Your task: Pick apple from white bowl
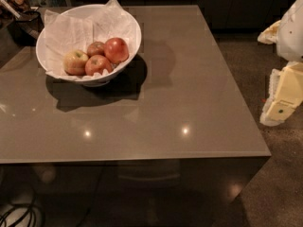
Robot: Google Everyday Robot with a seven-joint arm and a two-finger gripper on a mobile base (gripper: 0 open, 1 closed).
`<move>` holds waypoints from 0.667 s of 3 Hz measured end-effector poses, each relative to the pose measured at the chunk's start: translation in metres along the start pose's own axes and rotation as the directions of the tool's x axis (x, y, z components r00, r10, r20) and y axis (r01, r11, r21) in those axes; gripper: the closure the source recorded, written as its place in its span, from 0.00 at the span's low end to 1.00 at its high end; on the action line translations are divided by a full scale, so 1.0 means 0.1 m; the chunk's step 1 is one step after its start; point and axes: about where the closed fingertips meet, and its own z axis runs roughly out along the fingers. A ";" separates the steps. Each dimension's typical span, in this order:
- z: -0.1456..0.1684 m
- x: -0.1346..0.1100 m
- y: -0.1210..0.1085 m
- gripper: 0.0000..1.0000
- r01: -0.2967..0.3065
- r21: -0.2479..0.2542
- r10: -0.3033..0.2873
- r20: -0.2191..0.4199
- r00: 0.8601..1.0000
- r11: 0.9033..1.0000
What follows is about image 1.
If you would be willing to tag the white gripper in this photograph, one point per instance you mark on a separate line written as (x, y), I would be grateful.
(292, 33)

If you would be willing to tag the large red apple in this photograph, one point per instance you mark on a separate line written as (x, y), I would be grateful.
(116, 50)

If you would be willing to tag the red apple front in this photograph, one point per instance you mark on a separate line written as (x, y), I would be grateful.
(98, 64)

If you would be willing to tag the small red apple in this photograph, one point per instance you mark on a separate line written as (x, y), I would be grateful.
(95, 48)

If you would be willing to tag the yellow-green apple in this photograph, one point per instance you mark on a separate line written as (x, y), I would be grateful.
(74, 62)

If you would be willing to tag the white bowl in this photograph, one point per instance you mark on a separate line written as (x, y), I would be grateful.
(126, 22)

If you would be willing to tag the white paper liner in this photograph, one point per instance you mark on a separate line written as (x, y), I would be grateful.
(69, 29)

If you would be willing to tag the dark clutter at table corner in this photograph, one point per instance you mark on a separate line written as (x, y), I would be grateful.
(27, 23)

